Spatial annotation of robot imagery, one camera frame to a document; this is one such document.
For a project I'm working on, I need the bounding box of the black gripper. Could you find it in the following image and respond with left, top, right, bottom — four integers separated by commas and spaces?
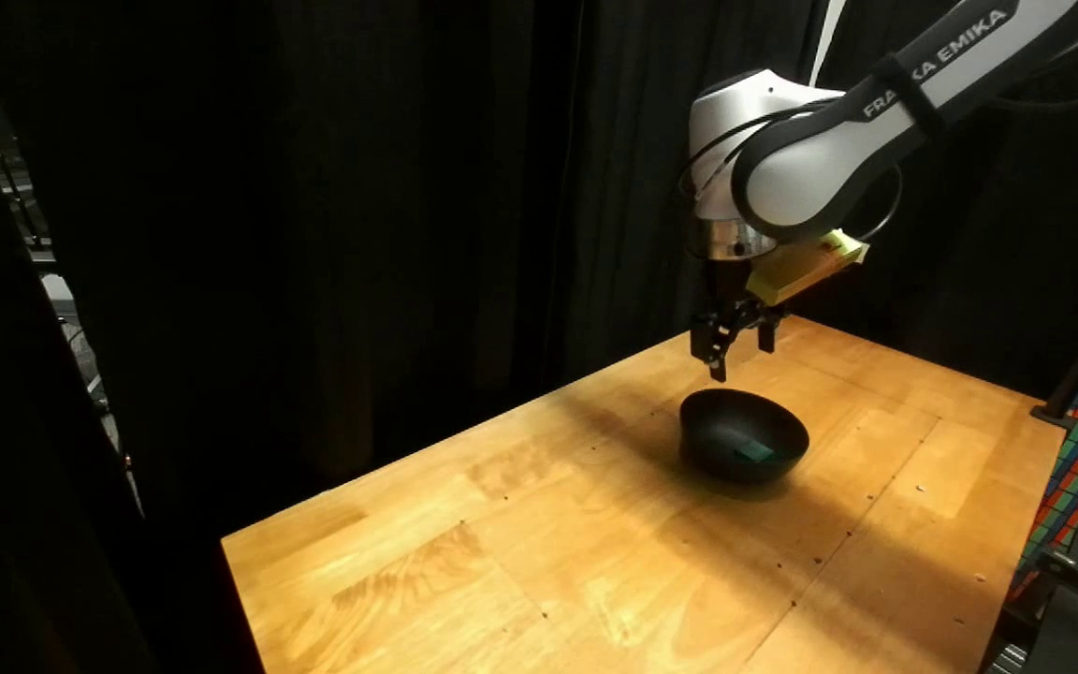
691, 252, 788, 387

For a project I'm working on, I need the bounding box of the black bowl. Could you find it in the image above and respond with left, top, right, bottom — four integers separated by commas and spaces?
677, 387, 811, 491

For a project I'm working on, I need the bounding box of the black device with orange cable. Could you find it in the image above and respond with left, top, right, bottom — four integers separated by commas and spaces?
981, 521, 1078, 674

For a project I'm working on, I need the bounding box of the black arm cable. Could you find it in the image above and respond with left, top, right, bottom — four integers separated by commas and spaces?
853, 67, 1078, 252

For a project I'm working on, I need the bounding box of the black curtain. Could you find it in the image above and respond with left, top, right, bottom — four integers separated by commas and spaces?
0, 0, 1078, 503

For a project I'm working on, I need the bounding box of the silver metal pole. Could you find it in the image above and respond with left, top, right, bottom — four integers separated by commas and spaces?
803, 0, 850, 86

